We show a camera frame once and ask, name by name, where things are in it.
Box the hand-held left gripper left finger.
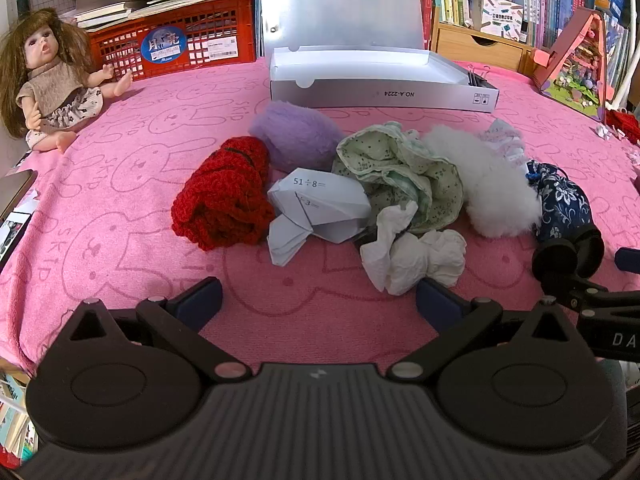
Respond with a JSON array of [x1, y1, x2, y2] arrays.
[[47, 277, 251, 385]]

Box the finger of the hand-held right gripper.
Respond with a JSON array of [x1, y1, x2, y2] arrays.
[[531, 227, 640, 318], [614, 247, 640, 274]]

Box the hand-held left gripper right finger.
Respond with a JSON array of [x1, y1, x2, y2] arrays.
[[387, 277, 596, 385]]

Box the white tissue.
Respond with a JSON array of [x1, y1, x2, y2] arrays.
[[360, 200, 468, 297]]

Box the blue floral drawstring pouch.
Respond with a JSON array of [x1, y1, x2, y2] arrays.
[[525, 159, 596, 243]]

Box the red knitted cloth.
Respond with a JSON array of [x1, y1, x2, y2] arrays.
[[171, 136, 276, 251]]

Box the white fluffy fur ball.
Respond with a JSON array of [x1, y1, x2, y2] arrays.
[[422, 124, 543, 238]]

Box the purple fluffy pompom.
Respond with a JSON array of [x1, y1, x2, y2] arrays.
[[249, 100, 343, 173]]

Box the grey file box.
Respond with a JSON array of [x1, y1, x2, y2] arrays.
[[257, 0, 501, 113]]

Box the pink bunny print blanket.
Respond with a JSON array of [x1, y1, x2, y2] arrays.
[[0, 57, 640, 376]]

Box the white pink frilly cloth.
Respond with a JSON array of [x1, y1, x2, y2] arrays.
[[477, 119, 526, 163]]

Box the red yarn bundle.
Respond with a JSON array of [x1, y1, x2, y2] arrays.
[[606, 107, 640, 145]]

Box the green floral cloth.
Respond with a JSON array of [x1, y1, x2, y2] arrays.
[[332, 121, 466, 236]]

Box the pink triangular miniature house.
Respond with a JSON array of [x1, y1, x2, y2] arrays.
[[531, 9, 608, 123]]

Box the white plastic pipe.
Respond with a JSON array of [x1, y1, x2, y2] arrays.
[[606, 25, 640, 111]]

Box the black binder clips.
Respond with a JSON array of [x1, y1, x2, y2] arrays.
[[466, 60, 493, 88]]

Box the dark flat device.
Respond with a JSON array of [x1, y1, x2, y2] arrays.
[[0, 170, 40, 271]]

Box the pile of picture books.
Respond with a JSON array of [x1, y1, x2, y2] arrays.
[[0, 370, 38, 466]]

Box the wooden drawer box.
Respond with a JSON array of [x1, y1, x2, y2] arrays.
[[431, 7, 538, 78]]

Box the white colourful patterned box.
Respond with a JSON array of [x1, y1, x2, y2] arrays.
[[472, 0, 538, 43]]

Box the brown haired baby doll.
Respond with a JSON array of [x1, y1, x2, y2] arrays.
[[0, 7, 133, 153]]

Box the red plastic crate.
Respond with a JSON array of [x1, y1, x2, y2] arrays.
[[87, 0, 258, 83]]

